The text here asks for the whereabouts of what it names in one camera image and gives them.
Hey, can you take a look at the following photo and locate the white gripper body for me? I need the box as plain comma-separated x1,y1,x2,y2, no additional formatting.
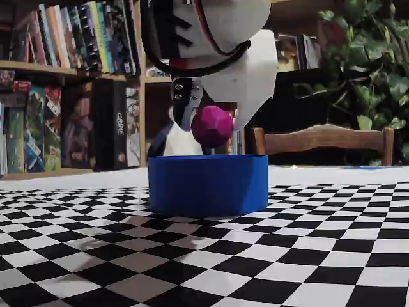
140,0,278,103

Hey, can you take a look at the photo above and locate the red spine books group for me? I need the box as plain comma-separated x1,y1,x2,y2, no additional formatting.
223,140,239,156

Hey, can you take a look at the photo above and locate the blue round box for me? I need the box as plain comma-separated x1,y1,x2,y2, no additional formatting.
148,154,269,215

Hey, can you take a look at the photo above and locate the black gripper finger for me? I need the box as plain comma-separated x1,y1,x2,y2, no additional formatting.
171,76,206,132

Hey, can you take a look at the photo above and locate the small red box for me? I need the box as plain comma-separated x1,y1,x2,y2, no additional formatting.
12,79,32,93

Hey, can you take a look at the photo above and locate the row of brown books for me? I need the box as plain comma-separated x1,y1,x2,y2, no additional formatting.
383,28,409,67

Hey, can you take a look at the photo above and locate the teal green game box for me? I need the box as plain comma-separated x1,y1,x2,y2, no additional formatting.
25,88,46,173

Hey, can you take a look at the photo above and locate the pink faceted ball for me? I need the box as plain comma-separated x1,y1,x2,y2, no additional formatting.
190,106,234,148

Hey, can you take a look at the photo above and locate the blue white penguin figure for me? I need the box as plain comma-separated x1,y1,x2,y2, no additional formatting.
147,121,205,157

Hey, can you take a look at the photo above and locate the checkerboard printed white sheet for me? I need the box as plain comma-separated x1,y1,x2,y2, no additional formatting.
0,164,409,307

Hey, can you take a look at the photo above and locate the pale picture books group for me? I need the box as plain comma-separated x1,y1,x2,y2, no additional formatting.
277,33,322,72

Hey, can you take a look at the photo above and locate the brown wooden chair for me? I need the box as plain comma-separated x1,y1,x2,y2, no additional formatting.
252,124,395,166

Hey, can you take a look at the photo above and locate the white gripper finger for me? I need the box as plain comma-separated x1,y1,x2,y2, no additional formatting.
234,95,274,132

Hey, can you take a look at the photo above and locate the green leafy pothos plant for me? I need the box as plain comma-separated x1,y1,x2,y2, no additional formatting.
292,0,409,167

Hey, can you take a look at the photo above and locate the red white game box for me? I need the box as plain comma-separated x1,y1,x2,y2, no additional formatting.
44,85,63,172

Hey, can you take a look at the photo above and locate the light wooden bookshelf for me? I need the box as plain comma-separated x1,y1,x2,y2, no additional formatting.
0,0,409,176

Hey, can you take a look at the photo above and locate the black CRIME game box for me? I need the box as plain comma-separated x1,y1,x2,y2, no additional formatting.
92,79,128,170

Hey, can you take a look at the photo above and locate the dark wooden cabinet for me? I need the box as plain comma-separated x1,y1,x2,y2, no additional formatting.
245,68,409,167

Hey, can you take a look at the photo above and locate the dark brown game box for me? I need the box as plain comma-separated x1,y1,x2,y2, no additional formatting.
62,83,94,169

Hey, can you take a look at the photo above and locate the row of colourful books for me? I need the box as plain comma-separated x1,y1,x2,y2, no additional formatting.
0,0,141,76

